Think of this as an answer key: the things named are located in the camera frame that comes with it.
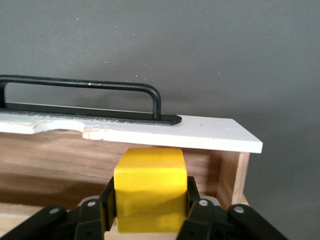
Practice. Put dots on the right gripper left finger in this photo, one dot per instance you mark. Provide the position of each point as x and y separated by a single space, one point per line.
87 220

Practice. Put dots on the yellow wooden block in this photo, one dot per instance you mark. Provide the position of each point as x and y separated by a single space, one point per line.
150 175

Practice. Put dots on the white-fronted wooden drawer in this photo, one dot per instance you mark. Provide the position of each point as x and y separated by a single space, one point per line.
212 135

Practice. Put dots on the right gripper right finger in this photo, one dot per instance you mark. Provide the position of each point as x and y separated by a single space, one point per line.
205 222

